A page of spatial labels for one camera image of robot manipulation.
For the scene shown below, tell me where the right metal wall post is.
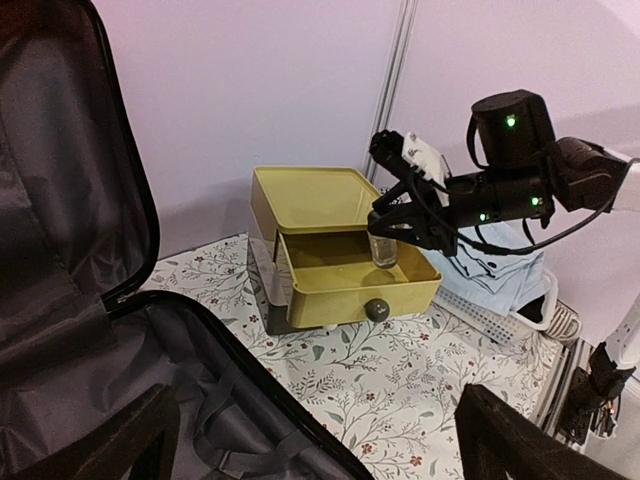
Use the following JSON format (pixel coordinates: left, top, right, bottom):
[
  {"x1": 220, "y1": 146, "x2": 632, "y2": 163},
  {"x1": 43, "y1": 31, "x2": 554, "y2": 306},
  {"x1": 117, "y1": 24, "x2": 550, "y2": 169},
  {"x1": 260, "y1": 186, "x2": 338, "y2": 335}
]
[{"x1": 362, "y1": 0, "x2": 421, "y2": 186}]

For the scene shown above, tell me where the white plastic mesh basket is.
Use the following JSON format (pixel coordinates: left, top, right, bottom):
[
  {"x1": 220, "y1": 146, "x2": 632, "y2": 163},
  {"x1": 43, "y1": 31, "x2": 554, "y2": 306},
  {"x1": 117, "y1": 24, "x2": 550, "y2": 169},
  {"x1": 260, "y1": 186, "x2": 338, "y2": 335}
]
[{"x1": 434, "y1": 269, "x2": 559, "y2": 345}]

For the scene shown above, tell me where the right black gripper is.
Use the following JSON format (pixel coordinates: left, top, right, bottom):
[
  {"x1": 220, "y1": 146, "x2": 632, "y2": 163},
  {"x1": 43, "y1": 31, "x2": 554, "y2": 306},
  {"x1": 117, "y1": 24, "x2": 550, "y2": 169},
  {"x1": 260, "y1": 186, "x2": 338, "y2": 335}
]
[{"x1": 367, "y1": 169, "x2": 555, "y2": 250}]

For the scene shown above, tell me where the black garment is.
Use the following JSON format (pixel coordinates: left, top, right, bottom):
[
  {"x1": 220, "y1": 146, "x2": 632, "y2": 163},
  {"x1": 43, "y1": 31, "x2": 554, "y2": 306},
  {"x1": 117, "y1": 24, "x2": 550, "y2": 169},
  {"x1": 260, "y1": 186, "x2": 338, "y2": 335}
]
[{"x1": 516, "y1": 296, "x2": 547, "y2": 326}]

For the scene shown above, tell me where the yellow and white storage box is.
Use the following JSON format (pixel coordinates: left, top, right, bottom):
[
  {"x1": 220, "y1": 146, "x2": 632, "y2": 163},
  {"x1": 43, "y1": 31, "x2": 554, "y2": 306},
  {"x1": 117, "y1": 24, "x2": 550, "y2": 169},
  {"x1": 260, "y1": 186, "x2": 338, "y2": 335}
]
[{"x1": 247, "y1": 166, "x2": 442, "y2": 336}]

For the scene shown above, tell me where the pale blue garment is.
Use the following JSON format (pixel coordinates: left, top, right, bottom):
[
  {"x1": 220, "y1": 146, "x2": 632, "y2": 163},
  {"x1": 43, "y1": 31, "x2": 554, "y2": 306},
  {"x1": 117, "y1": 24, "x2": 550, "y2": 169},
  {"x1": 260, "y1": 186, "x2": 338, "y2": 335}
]
[{"x1": 423, "y1": 241, "x2": 549, "y2": 316}]

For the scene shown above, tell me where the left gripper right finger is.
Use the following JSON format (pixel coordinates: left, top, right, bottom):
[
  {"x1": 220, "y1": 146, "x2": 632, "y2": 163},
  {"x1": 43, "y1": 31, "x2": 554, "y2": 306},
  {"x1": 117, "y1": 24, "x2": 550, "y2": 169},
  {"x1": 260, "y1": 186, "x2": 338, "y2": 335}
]
[{"x1": 455, "y1": 384, "x2": 615, "y2": 480}]

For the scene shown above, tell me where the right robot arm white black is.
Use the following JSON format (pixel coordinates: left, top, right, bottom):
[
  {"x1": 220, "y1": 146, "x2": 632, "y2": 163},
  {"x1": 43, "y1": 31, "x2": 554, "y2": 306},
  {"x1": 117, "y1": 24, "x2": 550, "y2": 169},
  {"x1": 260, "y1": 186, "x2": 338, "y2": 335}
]
[{"x1": 367, "y1": 89, "x2": 639, "y2": 256}]

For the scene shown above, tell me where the floral white tablecloth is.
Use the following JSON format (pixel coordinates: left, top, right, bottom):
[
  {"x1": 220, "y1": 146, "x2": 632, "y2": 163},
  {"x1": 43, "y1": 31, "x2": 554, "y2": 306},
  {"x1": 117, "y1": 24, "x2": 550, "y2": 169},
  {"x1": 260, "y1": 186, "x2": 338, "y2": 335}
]
[{"x1": 145, "y1": 234, "x2": 561, "y2": 479}]

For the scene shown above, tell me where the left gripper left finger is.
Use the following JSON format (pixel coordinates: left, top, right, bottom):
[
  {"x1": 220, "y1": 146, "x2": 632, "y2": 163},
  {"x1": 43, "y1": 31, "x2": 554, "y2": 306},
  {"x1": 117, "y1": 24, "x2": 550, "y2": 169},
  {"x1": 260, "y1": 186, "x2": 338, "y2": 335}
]
[{"x1": 8, "y1": 384, "x2": 181, "y2": 479}]

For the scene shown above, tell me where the pink and teal kids suitcase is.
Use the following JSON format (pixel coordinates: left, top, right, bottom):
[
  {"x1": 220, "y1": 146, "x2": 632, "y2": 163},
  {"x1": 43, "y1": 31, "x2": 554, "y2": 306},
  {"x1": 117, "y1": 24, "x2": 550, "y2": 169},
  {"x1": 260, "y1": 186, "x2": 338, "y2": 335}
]
[{"x1": 1, "y1": 1, "x2": 369, "y2": 479}]

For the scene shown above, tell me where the silver ribbed metal cup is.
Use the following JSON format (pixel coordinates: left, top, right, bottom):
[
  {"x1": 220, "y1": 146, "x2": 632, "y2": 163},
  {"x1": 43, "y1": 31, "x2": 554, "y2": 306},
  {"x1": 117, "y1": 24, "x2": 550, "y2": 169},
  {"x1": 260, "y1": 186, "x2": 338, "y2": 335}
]
[{"x1": 544, "y1": 300, "x2": 582, "y2": 344}]

